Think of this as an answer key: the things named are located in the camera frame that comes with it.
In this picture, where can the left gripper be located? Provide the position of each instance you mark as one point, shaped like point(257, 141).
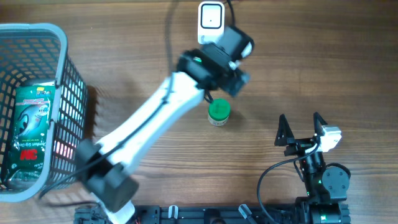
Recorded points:
point(240, 82)

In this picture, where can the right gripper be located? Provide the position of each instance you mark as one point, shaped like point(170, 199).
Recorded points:
point(298, 144)

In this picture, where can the green lid jar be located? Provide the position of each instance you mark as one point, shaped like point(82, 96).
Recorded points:
point(218, 112)

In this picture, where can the green 3M gloves package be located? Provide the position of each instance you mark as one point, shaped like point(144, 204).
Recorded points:
point(32, 112)

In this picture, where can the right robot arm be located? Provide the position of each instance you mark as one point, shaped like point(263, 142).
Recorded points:
point(326, 184)

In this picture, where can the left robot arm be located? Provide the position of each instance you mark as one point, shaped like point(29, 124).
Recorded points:
point(104, 168)

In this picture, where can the white barcode scanner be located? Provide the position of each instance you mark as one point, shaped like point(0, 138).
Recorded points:
point(210, 21)

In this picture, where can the grey plastic mesh basket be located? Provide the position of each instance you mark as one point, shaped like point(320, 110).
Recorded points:
point(36, 53)

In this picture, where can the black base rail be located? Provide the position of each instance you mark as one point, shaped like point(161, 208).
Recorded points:
point(281, 213)

